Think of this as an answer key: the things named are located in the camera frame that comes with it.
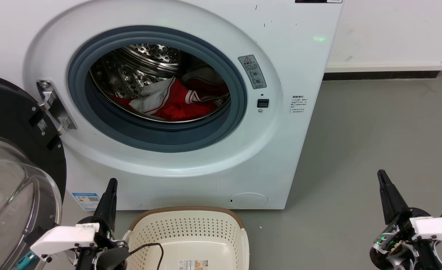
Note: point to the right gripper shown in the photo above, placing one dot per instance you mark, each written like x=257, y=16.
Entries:
x=397, y=251

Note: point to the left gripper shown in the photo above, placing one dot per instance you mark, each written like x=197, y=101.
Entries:
x=104, y=258

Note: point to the red garment with white trim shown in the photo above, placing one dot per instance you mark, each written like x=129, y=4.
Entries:
x=179, y=107

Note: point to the cream perforated laundry basket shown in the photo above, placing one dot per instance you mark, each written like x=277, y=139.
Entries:
x=191, y=232

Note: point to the printed paper product label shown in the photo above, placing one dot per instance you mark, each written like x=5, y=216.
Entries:
x=193, y=265

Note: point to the perforated steel washer drum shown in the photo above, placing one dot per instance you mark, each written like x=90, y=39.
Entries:
x=131, y=71

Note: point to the black washer door with glass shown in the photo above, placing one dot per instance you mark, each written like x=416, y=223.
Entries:
x=3, y=108

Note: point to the blue white energy label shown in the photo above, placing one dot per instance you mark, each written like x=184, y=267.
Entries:
x=86, y=201

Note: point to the grey rubber door gasket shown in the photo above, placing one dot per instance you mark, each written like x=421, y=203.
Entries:
x=149, y=135

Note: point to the white front-load washing machine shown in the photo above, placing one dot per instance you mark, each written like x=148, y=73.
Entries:
x=281, y=150

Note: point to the metal door hinge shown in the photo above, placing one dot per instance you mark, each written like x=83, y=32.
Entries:
x=50, y=99

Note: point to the small printed text label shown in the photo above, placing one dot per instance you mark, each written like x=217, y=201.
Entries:
x=298, y=104

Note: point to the round drain filter cover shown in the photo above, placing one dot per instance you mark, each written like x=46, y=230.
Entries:
x=248, y=200

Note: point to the dark grey garment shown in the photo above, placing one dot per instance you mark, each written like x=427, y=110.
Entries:
x=202, y=75

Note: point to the black door latch socket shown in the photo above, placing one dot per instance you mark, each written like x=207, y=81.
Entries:
x=263, y=103

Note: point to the grey warning sticker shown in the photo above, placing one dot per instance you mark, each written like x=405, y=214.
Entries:
x=252, y=72

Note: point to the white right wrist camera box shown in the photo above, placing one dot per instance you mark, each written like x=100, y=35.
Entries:
x=438, y=227

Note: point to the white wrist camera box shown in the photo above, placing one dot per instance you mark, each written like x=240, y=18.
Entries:
x=438, y=227
x=63, y=238

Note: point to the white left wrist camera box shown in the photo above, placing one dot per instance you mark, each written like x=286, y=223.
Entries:
x=63, y=238

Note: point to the black wall baseboard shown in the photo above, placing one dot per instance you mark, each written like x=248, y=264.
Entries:
x=378, y=75

